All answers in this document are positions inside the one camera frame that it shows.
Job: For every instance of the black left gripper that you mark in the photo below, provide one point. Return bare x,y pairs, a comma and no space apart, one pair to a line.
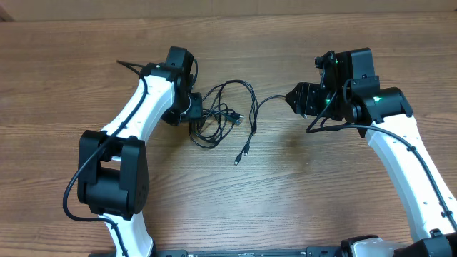
197,111

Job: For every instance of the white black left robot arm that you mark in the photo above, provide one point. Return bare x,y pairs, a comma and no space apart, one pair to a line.
113,176

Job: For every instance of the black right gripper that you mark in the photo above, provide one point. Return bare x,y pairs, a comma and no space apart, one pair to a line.
306,95

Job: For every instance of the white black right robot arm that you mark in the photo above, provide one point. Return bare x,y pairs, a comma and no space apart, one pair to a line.
349,96

